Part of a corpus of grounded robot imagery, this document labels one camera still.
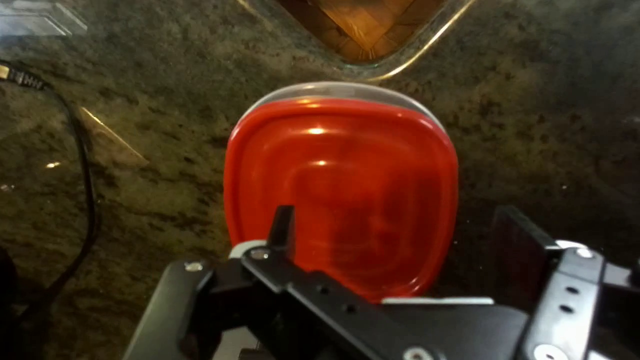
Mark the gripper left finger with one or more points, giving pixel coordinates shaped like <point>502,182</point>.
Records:
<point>310,295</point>

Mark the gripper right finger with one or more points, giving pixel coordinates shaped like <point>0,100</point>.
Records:
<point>565,300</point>

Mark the red plastic lid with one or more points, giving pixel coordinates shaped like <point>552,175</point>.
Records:
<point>345,175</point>

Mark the glass baking dish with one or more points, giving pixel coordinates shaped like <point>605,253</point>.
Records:
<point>370,30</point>

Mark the clear plastic lid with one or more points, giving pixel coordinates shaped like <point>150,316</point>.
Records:
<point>35,20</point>

